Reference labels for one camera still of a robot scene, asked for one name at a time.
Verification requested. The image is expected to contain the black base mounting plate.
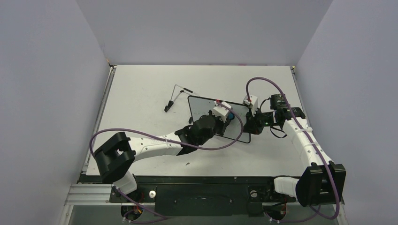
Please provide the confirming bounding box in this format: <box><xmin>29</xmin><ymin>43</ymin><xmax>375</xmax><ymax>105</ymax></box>
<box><xmin>129</xmin><ymin>175</ymin><xmax>295</xmax><ymax>217</ymax></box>

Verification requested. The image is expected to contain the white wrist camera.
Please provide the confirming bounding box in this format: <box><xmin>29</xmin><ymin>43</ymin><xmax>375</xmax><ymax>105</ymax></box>
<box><xmin>211</xmin><ymin>100</ymin><xmax>232</xmax><ymax>122</ymax></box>
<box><xmin>243</xmin><ymin>95</ymin><xmax>258</xmax><ymax>116</ymax></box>

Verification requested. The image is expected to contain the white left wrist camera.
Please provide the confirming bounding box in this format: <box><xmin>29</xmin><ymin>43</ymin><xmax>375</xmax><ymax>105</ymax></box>
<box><xmin>211</xmin><ymin>100</ymin><xmax>232</xmax><ymax>122</ymax></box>

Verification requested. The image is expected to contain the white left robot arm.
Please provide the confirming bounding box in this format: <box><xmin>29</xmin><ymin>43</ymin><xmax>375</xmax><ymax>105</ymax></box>
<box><xmin>94</xmin><ymin>114</ymin><xmax>234</xmax><ymax>202</ymax></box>

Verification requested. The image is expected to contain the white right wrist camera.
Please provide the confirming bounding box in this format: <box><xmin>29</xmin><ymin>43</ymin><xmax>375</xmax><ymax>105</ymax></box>
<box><xmin>243</xmin><ymin>95</ymin><xmax>258</xmax><ymax>116</ymax></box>

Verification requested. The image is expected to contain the wire whiteboard stand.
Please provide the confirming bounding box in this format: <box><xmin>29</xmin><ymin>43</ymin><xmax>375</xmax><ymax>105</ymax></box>
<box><xmin>164</xmin><ymin>84</ymin><xmax>199</xmax><ymax>113</ymax></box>

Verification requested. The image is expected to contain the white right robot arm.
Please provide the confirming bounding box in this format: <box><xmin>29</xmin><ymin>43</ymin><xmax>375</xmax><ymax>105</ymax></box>
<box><xmin>243</xmin><ymin>94</ymin><xmax>346</xmax><ymax>207</ymax></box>

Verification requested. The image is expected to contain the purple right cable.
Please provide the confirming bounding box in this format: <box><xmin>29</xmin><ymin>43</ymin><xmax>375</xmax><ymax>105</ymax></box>
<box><xmin>246</xmin><ymin>77</ymin><xmax>341</xmax><ymax>224</ymax></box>

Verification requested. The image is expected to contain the black framed whiteboard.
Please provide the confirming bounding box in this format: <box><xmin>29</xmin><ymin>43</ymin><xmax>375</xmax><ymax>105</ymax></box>
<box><xmin>188</xmin><ymin>96</ymin><xmax>251</xmax><ymax>143</ymax></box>

